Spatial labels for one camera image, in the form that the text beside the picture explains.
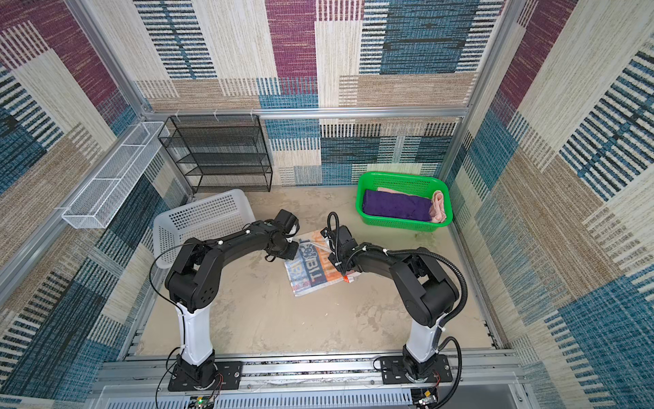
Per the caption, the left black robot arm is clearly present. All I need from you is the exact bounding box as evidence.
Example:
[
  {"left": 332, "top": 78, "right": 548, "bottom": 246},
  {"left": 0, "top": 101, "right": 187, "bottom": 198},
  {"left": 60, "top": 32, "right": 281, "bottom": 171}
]
[{"left": 165, "top": 210, "right": 300, "bottom": 391}]

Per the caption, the green plastic basket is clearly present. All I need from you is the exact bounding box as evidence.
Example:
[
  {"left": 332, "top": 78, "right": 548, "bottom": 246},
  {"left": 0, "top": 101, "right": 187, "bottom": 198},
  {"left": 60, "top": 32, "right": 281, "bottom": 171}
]
[{"left": 356, "top": 171, "right": 454, "bottom": 232}]

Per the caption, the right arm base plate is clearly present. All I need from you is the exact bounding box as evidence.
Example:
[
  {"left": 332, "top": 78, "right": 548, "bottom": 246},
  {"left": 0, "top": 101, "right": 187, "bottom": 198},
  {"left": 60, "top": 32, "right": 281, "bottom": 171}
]
[{"left": 372, "top": 354, "right": 454, "bottom": 384}]

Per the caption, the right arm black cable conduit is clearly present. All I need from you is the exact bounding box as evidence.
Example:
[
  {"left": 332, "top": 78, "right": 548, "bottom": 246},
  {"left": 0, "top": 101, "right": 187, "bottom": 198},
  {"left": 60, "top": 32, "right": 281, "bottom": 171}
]
[{"left": 387, "top": 247, "right": 468, "bottom": 409}]

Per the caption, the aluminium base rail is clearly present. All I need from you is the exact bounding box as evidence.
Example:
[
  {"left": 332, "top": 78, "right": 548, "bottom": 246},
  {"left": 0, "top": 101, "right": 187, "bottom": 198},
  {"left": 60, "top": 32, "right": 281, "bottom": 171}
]
[{"left": 85, "top": 349, "right": 539, "bottom": 408}]

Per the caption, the white printed rabbit towel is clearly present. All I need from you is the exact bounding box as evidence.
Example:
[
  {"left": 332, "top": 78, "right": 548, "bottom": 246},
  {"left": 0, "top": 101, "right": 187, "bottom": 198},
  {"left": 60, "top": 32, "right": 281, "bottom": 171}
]
[{"left": 284, "top": 230, "right": 360, "bottom": 298}]

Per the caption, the purple towel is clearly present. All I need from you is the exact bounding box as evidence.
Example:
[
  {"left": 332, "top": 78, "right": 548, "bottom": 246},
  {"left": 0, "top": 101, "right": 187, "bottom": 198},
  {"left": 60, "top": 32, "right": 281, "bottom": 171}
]
[{"left": 362, "top": 190, "right": 432, "bottom": 222}]

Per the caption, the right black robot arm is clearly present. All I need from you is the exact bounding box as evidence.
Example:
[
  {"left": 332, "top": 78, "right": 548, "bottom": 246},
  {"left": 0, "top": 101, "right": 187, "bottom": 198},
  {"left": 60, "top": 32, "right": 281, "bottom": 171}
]
[{"left": 320, "top": 226, "right": 468, "bottom": 382}]

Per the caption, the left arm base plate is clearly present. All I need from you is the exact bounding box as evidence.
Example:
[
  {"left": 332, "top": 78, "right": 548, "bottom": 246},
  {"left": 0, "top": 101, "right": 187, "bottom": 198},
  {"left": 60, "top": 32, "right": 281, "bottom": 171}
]
[{"left": 167, "top": 361, "right": 243, "bottom": 392}]

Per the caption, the white wire mesh tray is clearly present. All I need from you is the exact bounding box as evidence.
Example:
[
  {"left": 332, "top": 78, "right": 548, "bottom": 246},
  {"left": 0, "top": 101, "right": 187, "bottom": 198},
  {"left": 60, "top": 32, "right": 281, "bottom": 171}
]
[{"left": 62, "top": 122, "right": 164, "bottom": 229}]

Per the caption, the black wire mesh shelf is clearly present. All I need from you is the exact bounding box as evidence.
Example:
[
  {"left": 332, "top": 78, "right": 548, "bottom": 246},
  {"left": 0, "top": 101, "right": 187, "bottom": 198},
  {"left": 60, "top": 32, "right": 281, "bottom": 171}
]
[{"left": 158, "top": 114, "right": 274, "bottom": 194}]

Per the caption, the pink towel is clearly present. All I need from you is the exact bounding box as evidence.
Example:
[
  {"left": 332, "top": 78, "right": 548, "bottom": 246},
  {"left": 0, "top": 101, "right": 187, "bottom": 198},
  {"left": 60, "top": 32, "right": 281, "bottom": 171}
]
[{"left": 377, "top": 187, "right": 446, "bottom": 223}]

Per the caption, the white plastic laundry basket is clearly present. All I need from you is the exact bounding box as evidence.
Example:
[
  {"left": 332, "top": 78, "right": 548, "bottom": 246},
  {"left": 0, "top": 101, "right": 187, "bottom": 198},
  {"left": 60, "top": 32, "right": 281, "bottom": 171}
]
[{"left": 153, "top": 189, "right": 255, "bottom": 269}]

